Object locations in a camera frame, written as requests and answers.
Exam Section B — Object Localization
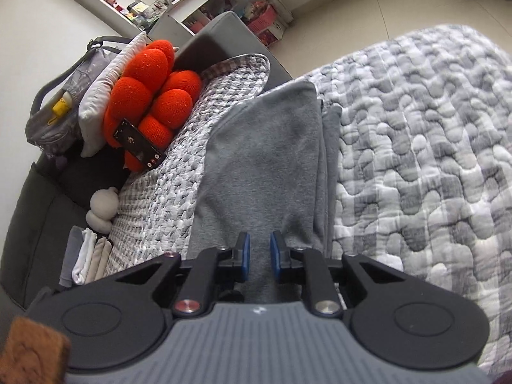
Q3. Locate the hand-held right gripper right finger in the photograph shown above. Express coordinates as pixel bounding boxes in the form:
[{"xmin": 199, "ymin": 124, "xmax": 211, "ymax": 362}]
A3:
[{"xmin": 269, "ymin": 230, "xmax": 397, "ymax": 315}]

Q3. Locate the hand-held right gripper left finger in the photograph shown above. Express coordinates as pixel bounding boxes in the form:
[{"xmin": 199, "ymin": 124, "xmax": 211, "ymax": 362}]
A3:
[{"xmin": 119, "ymin": 231, "xmax": 252, "ymax": 315}]

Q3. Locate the gray t-shirt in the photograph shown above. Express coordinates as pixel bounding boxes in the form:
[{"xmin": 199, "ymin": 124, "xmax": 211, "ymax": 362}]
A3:
[{"xmin": 188, "ymin": 80, "xmax": 345, "ymax": 305}]

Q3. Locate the folded beige cloth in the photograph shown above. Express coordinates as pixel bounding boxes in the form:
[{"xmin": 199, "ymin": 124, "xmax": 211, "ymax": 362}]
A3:
[
  {"xmin": 85, "ymin": 236, "xmax": 106, "ymax": 283},
  {"xmin": 95, "ymin": 236, "xmax": 113, "ymax": 279}
]

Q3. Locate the white plush toy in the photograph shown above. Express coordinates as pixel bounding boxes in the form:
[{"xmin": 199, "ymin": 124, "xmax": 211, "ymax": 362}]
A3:
[{"xmin": 85, "ymin": 187, "xmax": 121, "ymax": 235}]

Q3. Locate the black smartphone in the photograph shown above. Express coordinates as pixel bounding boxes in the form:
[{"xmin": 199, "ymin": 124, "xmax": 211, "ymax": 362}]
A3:
[{"xmin": 113, "ymin": 117, "xmax": 167, "ymax": 169}]

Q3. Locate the folded white cloth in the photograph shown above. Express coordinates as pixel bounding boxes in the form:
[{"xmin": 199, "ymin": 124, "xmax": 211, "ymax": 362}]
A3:
[{"xmin": 71, "ymin": 228, "xmax": 99, "ymax": 285}]

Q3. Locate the folded gray cloth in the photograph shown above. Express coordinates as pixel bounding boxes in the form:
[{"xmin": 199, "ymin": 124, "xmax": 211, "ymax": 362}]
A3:
[{"xmin": 59, "ymin": 226, "xmax": 85, "ymax": 289}]

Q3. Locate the gray white quilted blanket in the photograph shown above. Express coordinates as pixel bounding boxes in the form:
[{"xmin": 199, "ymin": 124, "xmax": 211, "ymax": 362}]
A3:
[{"xmin": 103, "ymin": 24, "xmax": 512, "ymax": 377}]

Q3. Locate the orange flower cushion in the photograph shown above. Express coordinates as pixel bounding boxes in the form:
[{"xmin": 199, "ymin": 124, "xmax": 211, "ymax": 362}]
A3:
[{"xmin": 103, "ymin": 39, "xmax": 203, "ymax": 173}]

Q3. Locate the white pillow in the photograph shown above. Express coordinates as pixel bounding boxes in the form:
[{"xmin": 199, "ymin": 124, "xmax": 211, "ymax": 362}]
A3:
[{"xmin": 77, "ymin": 31, "xmax": 149, "ymax": 159}]

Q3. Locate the dark gray sofa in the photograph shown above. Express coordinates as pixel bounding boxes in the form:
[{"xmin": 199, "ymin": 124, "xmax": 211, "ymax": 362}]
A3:
[{"xmin": 0, "ymin": 11, "xmax": 295, "ymax": 309}]

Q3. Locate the printed storage box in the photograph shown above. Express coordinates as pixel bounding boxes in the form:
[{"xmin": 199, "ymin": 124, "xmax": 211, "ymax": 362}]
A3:
[{"xmin": 255, "ymin": 21, "xmax": 287, "ymax": 47}]

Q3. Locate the gray patterned bag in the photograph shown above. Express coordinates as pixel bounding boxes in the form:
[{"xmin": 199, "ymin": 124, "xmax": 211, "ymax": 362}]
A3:
[{"xmin": 24, "ymin": 35, "xmax": 133, "ymax": 155}]

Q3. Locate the yellow bag charm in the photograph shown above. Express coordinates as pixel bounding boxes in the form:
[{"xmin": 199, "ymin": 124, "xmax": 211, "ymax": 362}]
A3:
[{"xmin": 52, "ymin": 94, "xmax": 73, "ymax": 118}]

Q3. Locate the pink basket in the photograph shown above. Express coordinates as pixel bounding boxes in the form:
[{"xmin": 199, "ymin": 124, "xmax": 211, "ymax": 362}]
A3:
[{"xmin": 239, "ymin": 2, "xmax": 277, "ymax": 33}]

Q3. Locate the white bookshelf desk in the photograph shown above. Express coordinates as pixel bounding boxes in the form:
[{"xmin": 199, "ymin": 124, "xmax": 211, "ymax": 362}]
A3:
[{"xmin": 33, "ymin": 0, "xmax": 295, "ymax": 47}]

